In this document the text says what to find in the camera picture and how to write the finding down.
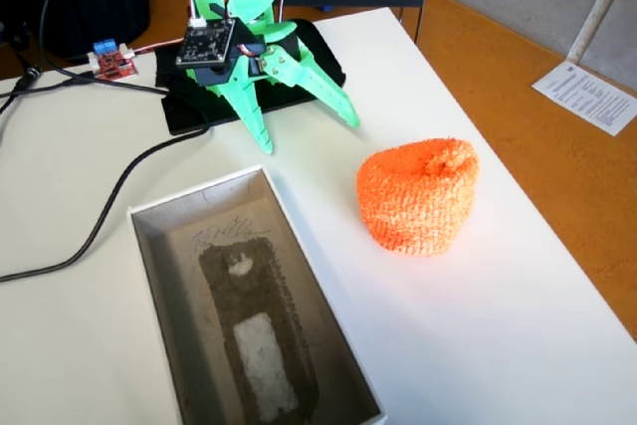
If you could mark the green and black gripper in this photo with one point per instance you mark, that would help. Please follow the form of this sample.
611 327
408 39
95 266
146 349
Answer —
247 78

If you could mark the orange fluffy sock ball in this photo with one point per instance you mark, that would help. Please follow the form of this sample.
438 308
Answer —
418 196

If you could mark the white cardboard box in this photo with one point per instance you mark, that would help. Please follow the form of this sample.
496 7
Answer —
278 256

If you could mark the red controller board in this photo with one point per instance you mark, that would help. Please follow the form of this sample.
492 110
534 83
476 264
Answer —
113 65

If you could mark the black backpack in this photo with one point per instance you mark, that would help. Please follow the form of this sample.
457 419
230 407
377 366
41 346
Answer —
99 2

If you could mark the printed paper sheet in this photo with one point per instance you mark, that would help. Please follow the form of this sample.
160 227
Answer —
587 96

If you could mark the white pole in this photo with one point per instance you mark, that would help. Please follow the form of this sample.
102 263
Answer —
597 7

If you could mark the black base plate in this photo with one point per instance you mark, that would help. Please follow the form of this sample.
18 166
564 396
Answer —
318 47

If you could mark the black camera circuit board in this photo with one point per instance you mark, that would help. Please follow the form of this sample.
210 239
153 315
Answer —
204 44

